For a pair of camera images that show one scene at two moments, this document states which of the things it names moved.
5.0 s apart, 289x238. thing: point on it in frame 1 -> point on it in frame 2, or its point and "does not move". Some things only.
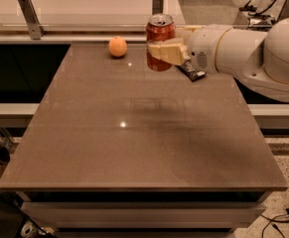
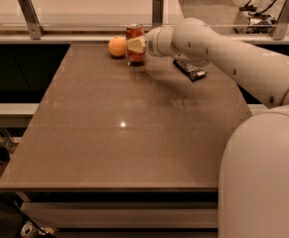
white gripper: (202, 49) -> (153, 42)
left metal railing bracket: (32, 20) does not move
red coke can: (160, 27) -> (136, 44)
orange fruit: (117, 46) does not move
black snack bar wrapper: (190, 70) does not move
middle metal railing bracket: (157, 4) does not move
